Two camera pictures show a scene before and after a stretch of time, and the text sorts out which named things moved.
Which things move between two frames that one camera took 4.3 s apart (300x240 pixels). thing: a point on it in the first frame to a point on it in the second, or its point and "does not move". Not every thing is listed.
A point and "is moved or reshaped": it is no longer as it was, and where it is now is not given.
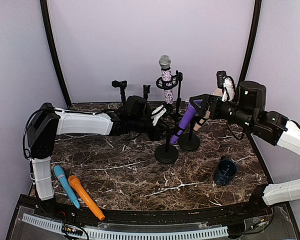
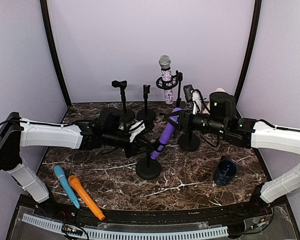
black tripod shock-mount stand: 168,84 does not move
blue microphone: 60,174 does not move
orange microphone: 75,182 does not move
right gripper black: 208,98 to 182,118
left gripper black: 156,135 to 137,143
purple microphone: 188,117 is moved or reshaped
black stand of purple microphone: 167,153 to 148,169
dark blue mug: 226,169 does not move
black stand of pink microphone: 189,141 does not move
